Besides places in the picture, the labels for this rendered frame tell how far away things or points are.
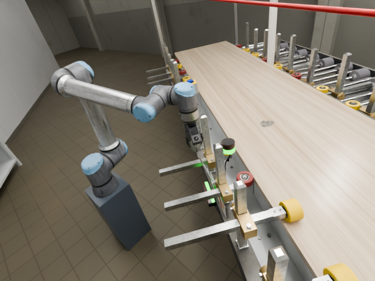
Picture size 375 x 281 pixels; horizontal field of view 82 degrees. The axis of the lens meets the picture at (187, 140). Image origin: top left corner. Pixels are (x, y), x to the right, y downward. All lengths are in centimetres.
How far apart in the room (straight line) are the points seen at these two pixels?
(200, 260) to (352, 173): 121
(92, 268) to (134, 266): 35
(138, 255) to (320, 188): 147
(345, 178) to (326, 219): 26
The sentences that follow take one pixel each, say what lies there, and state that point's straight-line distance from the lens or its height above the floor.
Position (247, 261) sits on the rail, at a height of 70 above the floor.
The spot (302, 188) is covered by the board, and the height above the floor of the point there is 90.
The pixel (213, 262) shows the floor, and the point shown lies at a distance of 187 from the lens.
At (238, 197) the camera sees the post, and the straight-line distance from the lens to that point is 80.
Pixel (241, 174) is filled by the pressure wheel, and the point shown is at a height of 90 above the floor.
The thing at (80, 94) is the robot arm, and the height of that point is 136.
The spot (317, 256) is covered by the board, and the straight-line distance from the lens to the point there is 93.
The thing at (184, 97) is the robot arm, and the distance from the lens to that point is 97.
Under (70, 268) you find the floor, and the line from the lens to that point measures 227.
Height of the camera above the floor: 170
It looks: 36 degrees down
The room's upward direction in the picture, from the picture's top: 12 degrees counter-clockwise
